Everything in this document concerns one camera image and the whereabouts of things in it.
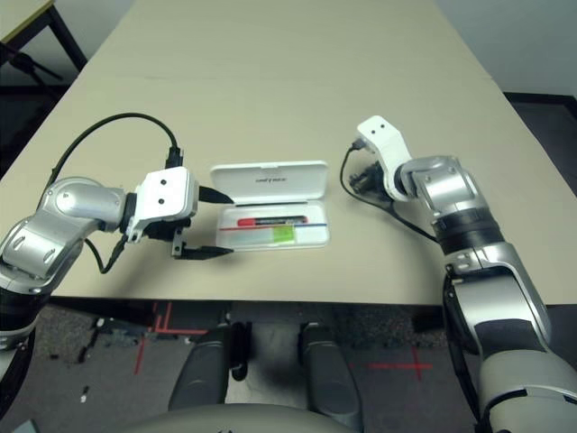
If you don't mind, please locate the beige side table black frame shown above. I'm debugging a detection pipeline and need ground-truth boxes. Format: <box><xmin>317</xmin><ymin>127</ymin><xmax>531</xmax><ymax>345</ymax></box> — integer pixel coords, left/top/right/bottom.
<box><xmin>0</xmin><ymin>0</ymin><xmax>89</xmax><ymax>73</ymax></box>

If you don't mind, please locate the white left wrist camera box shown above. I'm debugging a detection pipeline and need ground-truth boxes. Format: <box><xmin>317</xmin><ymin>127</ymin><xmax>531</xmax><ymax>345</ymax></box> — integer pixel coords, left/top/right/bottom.
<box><xmin>125</xmin><ymin>166</ymin><xmax>199</xmax><ymax>244</ymax></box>

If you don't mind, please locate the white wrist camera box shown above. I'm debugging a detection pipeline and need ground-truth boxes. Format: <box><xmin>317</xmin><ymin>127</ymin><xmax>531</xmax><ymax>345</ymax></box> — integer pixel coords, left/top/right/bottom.
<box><xmin>125</xmin><ymin>166</ymin><xmax>199</xmax><ymax>244</ymax></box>
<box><xmin>356</xmin><ymin>115</ymin><xmax>414</xmax><ymax>202</ymax></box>

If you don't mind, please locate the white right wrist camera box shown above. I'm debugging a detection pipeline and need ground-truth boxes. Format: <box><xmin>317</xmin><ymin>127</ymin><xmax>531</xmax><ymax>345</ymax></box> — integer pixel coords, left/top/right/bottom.
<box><xmin>356</xmin><ymin>115</ymin><xmax>414</xmax><ymax>202</ymax></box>

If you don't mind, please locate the white plastic pencil case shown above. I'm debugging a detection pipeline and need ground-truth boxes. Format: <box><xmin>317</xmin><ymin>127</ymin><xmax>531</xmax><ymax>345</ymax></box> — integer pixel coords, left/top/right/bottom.
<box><xmin>209</xmin><ymin>160</ymin><xmax>332</xmax><ymax>250</ymax></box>

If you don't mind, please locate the black tripod stand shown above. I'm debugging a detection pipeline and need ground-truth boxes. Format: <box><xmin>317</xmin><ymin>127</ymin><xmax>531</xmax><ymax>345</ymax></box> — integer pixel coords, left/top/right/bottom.
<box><xmin>0</xmin><ymin>42</ymin><xmax>64</xmax><ymax>91</ymax></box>

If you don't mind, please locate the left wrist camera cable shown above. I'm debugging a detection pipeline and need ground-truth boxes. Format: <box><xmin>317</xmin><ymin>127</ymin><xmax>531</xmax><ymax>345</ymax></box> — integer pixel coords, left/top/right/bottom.
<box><xmin>44</xmin><ymin>111</ymin><xmax>186</xmax><ymax>275</ymax></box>

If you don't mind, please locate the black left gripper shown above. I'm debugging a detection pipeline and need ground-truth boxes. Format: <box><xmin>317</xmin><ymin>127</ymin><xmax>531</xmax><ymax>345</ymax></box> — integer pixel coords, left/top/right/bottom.
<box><xmin>143</xmin><ymin>186</ymin><xmax>235</xmax><ymax>262</ymax></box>

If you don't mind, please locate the dark grey robot leg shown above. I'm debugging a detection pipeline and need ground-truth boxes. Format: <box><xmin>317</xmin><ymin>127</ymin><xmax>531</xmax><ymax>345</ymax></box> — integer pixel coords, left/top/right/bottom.
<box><xmin>297</xmin><ymin>322</ymin><xmax>364</xmax><ymax>429</ymax></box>
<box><xmin>169</xmin><ymin>324</ymin><xmax>252</xmax><ymax>411</ymax></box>

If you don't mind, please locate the grey robot torso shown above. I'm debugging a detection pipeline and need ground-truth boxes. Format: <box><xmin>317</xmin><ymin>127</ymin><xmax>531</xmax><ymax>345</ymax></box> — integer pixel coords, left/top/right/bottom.
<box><xmin>121</xmin><ymin>403</ymin><xmax>357</xmax><ymax>433</ymax></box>

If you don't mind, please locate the dark grey left robot leg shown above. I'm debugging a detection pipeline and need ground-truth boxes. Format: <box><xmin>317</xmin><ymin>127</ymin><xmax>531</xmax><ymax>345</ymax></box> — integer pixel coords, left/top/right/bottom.
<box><xmin>169</xmin><ymin>324</ymin><xmax>252</xmax><ymax>411</ymax></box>

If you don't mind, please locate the white eraser with green end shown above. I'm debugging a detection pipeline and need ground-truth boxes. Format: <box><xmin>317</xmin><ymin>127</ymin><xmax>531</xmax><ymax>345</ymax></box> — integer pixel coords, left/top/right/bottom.
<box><xmin>234</xmin><ymin>226</ymin><xmax>297</xmax><ymax>245</ymax></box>

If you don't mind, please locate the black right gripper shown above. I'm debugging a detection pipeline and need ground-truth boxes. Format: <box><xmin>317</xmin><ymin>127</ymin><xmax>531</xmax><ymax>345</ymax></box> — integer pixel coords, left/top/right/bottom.
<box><xmin>349</xmin><ymin>161</ymin><xmax>389</xmax><ymax>196</ymax></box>

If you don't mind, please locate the dark grey right robot leg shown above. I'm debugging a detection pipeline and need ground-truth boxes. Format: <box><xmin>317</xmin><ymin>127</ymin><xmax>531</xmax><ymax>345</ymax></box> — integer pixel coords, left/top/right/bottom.
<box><xmin>297</xmin><ymin>322</ymin><xmax>364</xmax><ymax>429</ymax></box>

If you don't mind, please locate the red and black marker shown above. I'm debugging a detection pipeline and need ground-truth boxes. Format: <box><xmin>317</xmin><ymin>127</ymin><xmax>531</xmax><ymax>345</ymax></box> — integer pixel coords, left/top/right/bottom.
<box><xmin>237</xmin><ymin>216</ymin><xmax>309</xmax><ymax>227</ymax></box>

